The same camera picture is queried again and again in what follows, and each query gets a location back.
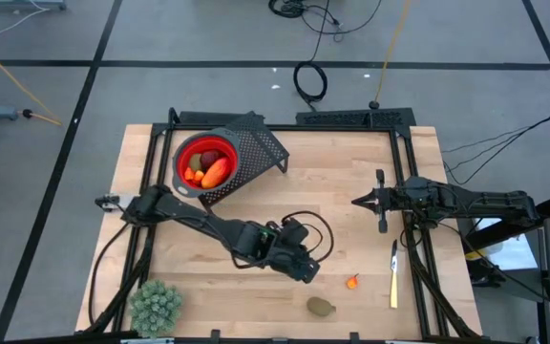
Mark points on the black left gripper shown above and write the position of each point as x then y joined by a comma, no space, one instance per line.
294,260

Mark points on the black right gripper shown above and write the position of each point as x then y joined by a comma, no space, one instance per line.
394,200

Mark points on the red-yellow toy mango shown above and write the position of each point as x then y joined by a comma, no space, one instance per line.
216,173

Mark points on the dark red toy plum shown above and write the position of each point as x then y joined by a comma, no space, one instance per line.
209,157

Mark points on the brown-green toy kiwi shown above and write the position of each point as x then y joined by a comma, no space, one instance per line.
196,162
319,307

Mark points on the red collapsible colander grey rim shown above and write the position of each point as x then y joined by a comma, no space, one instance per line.
182,153

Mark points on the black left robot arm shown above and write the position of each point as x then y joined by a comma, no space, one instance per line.
198,220

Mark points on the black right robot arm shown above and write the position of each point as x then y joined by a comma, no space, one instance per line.
475,203

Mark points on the black edge clamp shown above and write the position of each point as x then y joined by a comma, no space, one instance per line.
354,337
215,335

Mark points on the black perforated metal rack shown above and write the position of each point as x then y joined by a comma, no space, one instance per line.
260,143

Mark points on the green potted plant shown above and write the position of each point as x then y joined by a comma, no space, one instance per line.
155,308

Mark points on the white board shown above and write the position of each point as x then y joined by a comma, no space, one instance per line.
514,253

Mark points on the black aluminium table frame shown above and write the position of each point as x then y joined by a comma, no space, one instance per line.
332,127

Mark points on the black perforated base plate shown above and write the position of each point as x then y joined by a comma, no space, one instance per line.
356,117

